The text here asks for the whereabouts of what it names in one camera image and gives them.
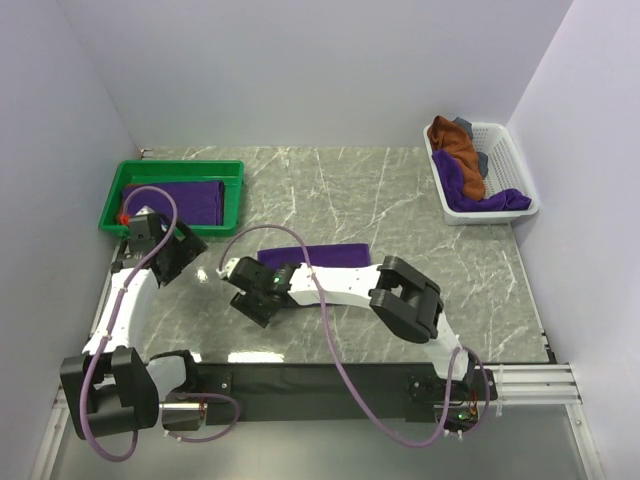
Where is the purple towel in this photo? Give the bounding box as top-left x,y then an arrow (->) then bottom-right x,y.
127,180 -> 224,226
432,149 -> 532,213
257,243 -> 371,269

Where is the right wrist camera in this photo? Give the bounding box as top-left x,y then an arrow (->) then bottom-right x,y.
216,257 -> 240,279

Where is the green plastic tray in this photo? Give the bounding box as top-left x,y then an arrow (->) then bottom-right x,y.
99,160 -> 244,237

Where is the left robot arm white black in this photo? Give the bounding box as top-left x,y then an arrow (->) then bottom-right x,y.
60,213 -> 207,438

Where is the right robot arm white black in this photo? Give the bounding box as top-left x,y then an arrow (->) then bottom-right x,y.
219,256 -> 477,399

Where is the black base bar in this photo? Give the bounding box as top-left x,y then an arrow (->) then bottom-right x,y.
140,360 -> 501,429

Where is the white plastic basket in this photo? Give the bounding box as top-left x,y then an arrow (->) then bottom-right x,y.
423,122 -> 539,226

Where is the brown towel in basket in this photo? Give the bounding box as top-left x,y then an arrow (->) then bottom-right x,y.
427,115 -> 486,201

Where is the grey towel in basket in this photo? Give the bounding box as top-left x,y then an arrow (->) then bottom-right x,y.
453,117 -> 488,178

